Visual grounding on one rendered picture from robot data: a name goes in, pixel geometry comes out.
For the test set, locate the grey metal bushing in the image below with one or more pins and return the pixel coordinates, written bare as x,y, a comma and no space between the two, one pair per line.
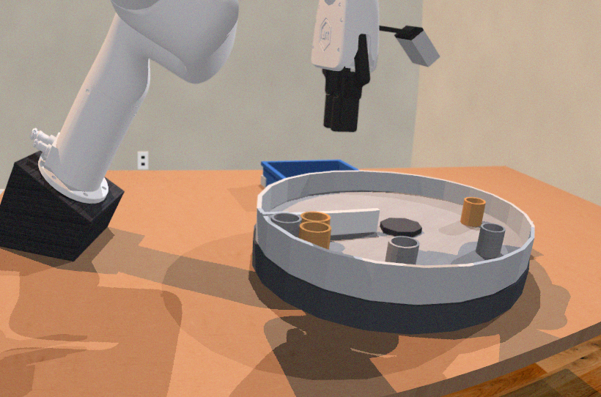
490,240
399,250
288,221

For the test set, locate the blue tray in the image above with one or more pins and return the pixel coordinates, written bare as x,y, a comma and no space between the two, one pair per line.
275,171

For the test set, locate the bronze bushing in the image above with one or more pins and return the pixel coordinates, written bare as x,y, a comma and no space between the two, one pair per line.
316,232
315,216
472,211

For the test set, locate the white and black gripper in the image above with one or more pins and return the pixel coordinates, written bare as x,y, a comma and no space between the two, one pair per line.
346,31

